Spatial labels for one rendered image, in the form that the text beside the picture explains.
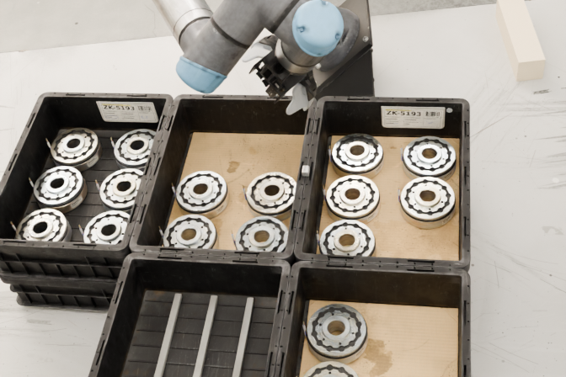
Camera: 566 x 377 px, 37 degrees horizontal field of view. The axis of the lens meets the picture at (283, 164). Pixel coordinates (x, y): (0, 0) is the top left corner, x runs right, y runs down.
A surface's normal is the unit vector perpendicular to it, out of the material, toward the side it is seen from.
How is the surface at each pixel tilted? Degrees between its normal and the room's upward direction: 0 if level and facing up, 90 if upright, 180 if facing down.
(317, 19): 37
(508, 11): 0
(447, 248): 0
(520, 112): 0
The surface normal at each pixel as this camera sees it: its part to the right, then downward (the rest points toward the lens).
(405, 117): -0.14, 0.76
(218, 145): -0.11, -0.65
